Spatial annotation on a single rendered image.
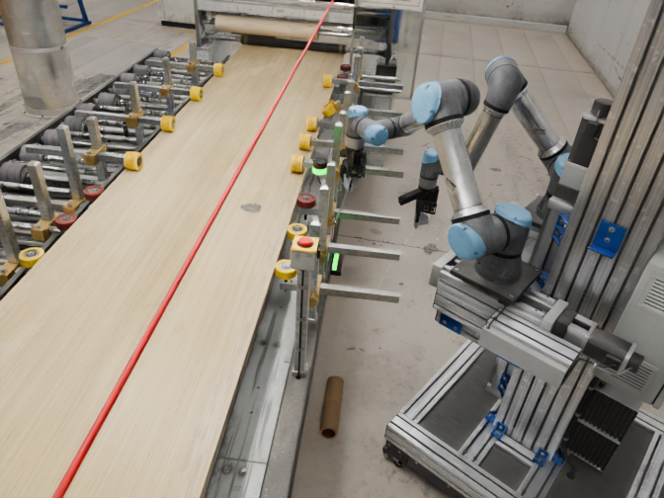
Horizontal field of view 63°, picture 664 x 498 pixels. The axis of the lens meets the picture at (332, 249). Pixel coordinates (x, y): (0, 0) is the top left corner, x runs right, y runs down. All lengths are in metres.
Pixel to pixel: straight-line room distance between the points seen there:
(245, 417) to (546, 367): 0.94
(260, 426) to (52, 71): 4.52
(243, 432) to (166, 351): 0.36
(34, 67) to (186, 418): 4.64
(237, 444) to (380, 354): 1.32
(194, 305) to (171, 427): 0.46
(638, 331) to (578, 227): 0.35
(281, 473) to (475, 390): 1.21
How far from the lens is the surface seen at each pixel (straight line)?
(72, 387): 1.64
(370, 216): 2.36
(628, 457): 2.63
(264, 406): 1.86
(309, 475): 2.45
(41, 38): 5.69
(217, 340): 1.68
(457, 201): 1.64
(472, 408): 2.51
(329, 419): 2.52
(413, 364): 2.91
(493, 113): 2.01
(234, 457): 1.76
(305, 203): 2.32
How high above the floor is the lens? 2.07
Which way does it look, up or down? 35 degrees down
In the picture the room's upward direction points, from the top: 5 degrees clockwise
